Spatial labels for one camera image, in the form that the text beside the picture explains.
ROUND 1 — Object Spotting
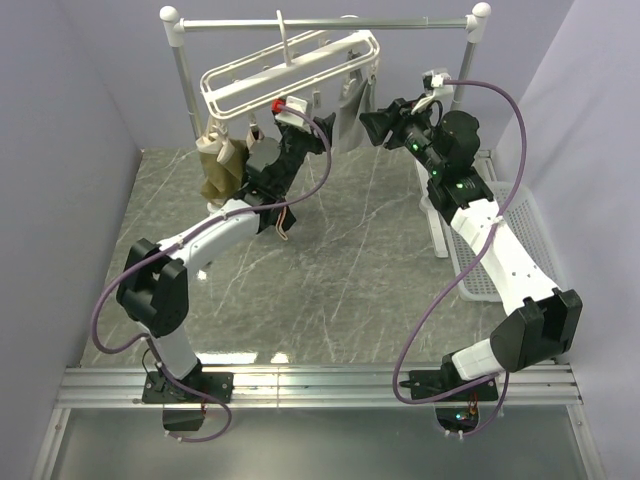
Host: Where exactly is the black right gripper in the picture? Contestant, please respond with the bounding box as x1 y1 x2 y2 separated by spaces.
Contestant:
359 95 447 178

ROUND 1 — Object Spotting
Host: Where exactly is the white clip hanger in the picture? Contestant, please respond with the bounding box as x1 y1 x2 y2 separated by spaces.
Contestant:
181 11 380 126

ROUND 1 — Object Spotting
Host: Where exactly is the khaki underwear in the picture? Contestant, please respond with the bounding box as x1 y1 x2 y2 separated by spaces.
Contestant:
196 117 248 208

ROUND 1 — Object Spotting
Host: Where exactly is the black underwear beige waistband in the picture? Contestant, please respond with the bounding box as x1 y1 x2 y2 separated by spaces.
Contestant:
245 137 303 240

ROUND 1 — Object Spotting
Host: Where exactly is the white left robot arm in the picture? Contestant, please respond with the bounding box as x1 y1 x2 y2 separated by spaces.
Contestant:
115 107 336 403

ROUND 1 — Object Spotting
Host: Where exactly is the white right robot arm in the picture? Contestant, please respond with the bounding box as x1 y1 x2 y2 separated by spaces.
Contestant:
360 99 583 402

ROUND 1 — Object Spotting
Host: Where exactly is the grey hanging underwear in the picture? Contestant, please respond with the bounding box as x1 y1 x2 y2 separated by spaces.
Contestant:
333 67 377 153

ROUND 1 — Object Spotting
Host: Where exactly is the white metal drying rack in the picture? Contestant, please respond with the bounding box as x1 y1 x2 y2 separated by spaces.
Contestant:
159 2 493 263

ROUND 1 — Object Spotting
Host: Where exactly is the white plastic basket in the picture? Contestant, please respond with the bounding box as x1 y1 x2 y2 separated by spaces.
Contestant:
443 184 567 303

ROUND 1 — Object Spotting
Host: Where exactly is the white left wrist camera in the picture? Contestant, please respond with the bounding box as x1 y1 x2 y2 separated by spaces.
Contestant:
271 96 312 133

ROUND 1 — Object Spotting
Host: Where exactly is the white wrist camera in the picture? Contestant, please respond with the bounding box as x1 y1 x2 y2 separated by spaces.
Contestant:
411 68 455 114
271 96 312 133

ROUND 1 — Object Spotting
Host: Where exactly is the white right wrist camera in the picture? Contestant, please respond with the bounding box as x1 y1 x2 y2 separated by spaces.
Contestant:
411 68 455 114

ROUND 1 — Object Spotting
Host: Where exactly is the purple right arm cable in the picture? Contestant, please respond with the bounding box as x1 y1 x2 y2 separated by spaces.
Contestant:
392 78 527 439

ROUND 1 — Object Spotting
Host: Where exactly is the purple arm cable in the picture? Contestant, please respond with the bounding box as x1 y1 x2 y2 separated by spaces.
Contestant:
392 78 527 439
90 102 332 444

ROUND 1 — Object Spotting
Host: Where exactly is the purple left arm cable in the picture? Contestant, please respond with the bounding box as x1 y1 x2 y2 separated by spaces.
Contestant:
90 102 332 444

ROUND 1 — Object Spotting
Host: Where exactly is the aluminium mounting rail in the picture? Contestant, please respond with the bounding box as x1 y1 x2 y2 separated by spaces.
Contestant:
54 362 582 409

